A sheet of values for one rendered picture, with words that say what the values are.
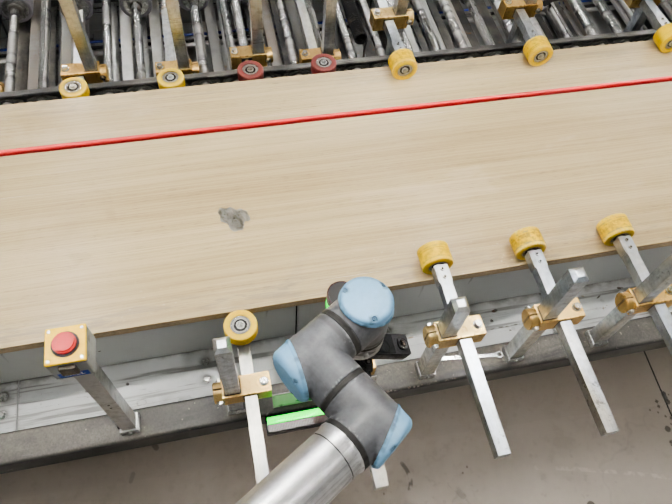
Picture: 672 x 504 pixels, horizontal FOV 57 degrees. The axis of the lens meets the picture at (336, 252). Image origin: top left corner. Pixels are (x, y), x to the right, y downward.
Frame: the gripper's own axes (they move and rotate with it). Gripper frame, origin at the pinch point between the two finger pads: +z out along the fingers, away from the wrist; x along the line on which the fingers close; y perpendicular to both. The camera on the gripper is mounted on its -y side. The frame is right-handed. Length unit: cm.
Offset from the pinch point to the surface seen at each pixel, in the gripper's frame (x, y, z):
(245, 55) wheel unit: -115, 9, 14
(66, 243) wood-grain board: -50, 62, 11
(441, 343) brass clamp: -5.2, -21.4, 5.5
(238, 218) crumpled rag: -50, 19, 10
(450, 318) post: -6.5, -21.3, -5.4
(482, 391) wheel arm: 7.4, -26.8, 5.0
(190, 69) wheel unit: -114, 27, 18
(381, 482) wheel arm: 19.9, -2.0, 15.1
